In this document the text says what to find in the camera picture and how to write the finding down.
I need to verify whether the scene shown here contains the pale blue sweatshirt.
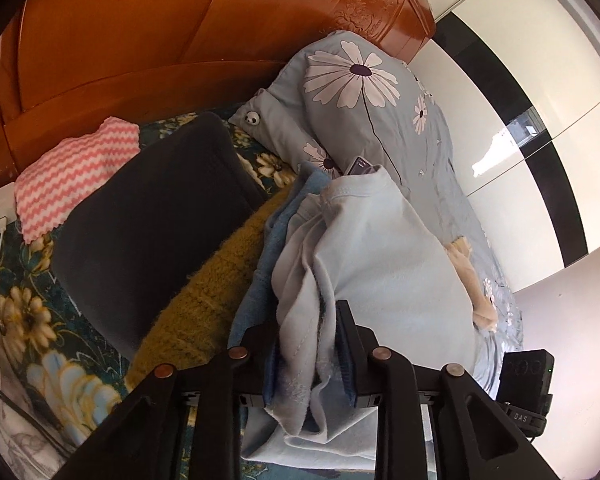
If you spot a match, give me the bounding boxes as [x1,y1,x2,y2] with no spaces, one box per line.
[242,167,484,471]

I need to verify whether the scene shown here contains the grey patterned bedsheet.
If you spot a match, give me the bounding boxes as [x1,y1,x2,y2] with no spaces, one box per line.
[0,343,74,479]

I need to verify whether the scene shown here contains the beige cloth on duvet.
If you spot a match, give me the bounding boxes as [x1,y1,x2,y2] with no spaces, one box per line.
[444,236,498,330]

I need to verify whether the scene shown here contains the mustard knit sweater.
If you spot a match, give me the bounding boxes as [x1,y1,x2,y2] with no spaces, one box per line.
[125,186,291,390]

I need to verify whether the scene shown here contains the teal floral bed blanket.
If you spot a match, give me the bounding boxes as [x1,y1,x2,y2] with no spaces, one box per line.
[0,113,296,446]

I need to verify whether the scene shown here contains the blue folded sweater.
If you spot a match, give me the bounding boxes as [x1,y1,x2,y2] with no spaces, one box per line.
[227,162,332,348]

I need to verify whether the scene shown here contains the dark grey folded garment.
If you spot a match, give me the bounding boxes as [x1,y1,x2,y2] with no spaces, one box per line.
[52,113,266,359]

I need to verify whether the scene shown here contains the pink white zigzag cloth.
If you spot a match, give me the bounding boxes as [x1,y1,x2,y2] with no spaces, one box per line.
[15,117,140,244]

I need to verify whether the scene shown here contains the smartphone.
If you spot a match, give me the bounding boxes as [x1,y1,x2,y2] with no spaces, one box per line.
[347,156,376,176]

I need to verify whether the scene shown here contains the grey floral pillow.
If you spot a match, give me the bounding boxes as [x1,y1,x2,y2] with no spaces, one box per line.
[230,89,341,179]

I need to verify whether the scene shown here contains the white and black wardrobe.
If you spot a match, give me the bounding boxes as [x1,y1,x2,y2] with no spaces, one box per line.
[412,0,600,290]

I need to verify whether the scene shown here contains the grey floral duvet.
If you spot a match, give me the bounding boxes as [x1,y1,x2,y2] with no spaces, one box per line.
[270,32,522,393]

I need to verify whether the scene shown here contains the orange wooden headboard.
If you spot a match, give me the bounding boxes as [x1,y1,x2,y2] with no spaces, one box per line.
[0,0,436,186]

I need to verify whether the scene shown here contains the black camera box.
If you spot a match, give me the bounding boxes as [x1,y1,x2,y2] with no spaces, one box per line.
[496,349,555,412]

